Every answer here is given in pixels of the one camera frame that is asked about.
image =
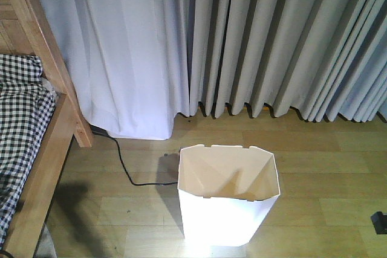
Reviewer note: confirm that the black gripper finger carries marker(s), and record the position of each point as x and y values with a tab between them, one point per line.
379	222

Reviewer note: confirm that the white plastic trash bin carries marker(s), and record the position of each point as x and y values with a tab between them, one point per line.
225	192

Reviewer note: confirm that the light blue pleated curtain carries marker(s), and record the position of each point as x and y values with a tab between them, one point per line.
325	58

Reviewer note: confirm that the white floor power socket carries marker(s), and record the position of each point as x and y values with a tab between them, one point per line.
170	156

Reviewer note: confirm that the white sheer curtain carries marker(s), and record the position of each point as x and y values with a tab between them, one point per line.
127	60

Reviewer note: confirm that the round grey yellow rug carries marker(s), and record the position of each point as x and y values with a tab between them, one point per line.
45	247

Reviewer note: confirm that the black white checkered bedding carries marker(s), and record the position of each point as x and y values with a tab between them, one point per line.
27	107

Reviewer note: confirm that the wooden bed frame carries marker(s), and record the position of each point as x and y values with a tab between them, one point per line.
25	31

